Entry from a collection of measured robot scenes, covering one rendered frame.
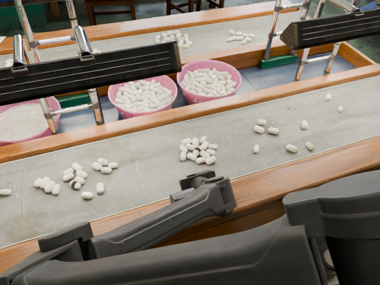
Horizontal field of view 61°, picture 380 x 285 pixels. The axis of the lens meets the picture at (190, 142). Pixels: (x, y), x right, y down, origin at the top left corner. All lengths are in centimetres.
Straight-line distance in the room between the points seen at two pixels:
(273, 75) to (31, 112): 105
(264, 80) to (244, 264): 133
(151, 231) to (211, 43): 124
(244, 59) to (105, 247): 123
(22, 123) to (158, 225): 84
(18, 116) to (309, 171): 102
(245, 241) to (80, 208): 74
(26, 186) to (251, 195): 66
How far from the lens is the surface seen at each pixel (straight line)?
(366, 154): 119
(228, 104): 122
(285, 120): 125
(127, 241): 52
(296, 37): 103
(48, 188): 101
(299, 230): 25
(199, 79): 138
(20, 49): 89
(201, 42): 166
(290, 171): 104
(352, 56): 184
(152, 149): 107
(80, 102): 139
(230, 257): 27
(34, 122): 127
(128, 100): 127
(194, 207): 62
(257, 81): 153
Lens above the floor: 152
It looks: 46 degrees down
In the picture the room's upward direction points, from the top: 3 degrees clockwise
